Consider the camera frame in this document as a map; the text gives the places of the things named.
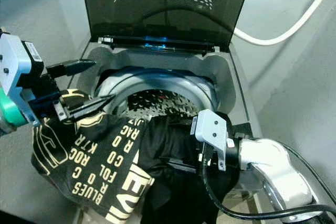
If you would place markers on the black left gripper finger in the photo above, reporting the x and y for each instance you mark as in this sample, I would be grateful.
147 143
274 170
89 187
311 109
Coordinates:
92 107
73 67

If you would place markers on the plain black garment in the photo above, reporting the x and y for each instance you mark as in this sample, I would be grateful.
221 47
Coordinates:
184 145

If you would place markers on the black garment with cream print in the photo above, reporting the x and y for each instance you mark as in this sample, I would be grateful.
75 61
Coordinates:
100 166

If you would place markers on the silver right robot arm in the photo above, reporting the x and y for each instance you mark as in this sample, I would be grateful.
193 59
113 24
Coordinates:
273 161

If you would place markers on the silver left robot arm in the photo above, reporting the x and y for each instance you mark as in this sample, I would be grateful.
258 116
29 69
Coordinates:
10 111

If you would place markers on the grey top-load washing machine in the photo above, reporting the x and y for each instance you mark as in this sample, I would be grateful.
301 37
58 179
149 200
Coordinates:
236 77

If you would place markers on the steel washer drum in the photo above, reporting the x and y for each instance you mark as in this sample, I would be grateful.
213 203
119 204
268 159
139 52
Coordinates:
189 90

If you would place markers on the dark translucent washer lid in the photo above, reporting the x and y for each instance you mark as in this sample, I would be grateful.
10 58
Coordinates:
163 19

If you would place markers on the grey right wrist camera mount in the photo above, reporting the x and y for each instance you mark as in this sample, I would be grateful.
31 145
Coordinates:
212 129

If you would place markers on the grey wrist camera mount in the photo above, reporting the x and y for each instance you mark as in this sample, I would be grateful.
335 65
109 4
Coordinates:
212 129
13 66

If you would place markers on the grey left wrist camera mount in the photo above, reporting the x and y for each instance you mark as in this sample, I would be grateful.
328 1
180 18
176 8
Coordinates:
13 66

